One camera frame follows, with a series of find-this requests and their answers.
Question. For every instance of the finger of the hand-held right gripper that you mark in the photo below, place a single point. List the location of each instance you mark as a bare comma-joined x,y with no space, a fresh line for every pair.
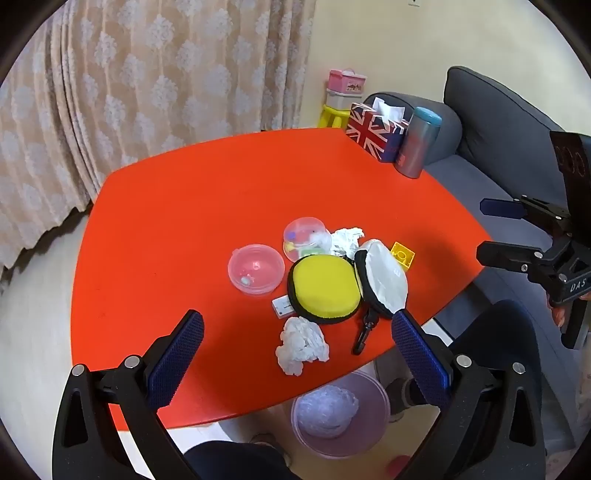
503,207
503,256

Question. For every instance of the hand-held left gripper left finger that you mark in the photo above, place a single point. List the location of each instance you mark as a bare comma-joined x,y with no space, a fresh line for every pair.
178,360

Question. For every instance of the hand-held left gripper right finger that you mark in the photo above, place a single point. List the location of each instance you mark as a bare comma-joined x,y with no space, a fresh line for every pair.
418,360

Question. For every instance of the pink translucent trash bin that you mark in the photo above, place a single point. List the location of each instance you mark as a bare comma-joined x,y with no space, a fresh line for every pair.
369,429

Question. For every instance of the yellow zip case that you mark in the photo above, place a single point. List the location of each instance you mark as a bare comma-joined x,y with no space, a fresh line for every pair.
323,286

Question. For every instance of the person's right hand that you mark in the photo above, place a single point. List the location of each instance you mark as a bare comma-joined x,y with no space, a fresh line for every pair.
561,317

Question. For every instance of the person's right foot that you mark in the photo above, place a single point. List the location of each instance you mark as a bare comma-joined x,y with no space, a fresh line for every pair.
400,397

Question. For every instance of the person's foot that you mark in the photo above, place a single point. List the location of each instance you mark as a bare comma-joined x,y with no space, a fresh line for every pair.
272,445
400,397

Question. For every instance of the grey sofa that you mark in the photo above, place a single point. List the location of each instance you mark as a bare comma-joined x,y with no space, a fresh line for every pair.
489,120

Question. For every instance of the yellow toy brick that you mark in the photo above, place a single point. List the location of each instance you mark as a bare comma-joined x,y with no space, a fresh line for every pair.
402,254

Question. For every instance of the crumpled white bag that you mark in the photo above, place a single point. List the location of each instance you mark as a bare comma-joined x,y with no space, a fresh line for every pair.
325,410

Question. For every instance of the grey blue tumbler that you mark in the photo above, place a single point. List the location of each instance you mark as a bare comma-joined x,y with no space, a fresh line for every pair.
415,143

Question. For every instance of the person's left leg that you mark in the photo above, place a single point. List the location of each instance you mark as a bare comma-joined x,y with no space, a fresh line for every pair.
235,461

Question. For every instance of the small white adapter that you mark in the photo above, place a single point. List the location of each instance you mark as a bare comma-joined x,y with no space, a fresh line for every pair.
282,308

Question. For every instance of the clear capsule half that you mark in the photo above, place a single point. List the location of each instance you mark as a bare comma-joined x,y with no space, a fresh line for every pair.
256,267

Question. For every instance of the person's left foot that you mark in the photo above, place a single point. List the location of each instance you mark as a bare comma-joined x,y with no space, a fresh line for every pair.
272,445

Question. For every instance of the white tissue sheet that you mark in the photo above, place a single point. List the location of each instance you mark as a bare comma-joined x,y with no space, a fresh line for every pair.
388,110

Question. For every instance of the flag print tissue box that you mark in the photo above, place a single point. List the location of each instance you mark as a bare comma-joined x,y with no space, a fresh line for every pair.
369,131

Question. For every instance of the clear capsule with toys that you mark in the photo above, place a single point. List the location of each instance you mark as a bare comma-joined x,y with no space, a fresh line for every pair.
304,235

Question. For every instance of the yellow plastic stool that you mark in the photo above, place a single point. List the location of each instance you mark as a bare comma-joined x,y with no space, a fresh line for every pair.
333,115

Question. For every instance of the white storage box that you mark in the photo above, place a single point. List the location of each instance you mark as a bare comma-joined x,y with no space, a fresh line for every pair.
339,99

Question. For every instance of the pink storage box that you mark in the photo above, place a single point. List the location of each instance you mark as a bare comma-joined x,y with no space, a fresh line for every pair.
347,82

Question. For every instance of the beige patterned curtain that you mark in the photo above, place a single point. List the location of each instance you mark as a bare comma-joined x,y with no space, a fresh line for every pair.
138,69

